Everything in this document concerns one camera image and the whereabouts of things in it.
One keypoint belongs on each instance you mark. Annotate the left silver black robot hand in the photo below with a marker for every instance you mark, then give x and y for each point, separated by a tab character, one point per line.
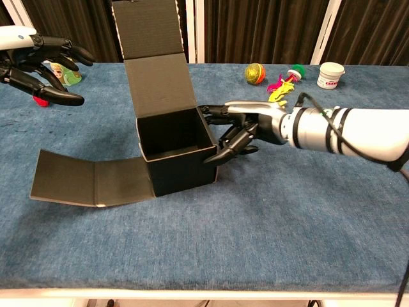
19	76

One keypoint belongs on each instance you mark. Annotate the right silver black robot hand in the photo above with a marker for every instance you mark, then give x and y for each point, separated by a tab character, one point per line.
255	112

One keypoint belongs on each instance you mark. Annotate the black foldable paper box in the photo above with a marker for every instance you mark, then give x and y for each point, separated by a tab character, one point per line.
182	172

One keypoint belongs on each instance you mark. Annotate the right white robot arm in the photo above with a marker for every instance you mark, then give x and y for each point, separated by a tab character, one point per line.
367	134

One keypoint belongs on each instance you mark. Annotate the yellow pink feather shuttlecock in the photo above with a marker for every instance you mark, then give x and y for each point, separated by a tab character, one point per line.
279	92

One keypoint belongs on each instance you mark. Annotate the red emergency stop button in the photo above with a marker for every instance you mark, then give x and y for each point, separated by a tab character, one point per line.
41	102

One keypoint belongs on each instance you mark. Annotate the yellow orange woven ball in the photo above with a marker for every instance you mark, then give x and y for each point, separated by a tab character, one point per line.
255	73

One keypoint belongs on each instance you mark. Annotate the green nesting doll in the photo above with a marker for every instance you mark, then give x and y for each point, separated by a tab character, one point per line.
72	78

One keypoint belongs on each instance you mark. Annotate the black pleated curtain panel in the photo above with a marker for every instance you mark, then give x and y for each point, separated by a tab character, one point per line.
3	19
80	19
271	32
367	32

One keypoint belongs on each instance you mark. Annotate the white plastic jar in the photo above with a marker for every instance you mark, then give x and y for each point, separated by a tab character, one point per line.
330	75

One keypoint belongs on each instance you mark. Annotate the blue table cloth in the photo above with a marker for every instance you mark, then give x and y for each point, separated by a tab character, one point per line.
255	230

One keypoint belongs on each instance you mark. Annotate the white metal frame post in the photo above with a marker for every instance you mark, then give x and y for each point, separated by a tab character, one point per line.
195	32
14	14
326	32

